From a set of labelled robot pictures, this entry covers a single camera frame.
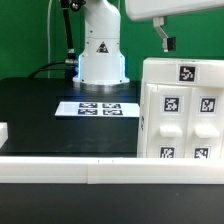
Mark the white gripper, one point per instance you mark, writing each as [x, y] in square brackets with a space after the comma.
[139, 10]

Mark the white cabinet top block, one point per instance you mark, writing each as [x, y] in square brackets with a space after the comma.
[186, 72]

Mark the white cabinet body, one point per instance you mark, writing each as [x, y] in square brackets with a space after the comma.
[144, 117]

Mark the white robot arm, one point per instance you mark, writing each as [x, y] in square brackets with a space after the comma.
[101, 64]

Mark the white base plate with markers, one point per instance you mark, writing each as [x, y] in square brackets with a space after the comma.
[97, 109]

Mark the white U-shaped obstacle frame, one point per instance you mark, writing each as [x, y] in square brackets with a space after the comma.
[110, 170]

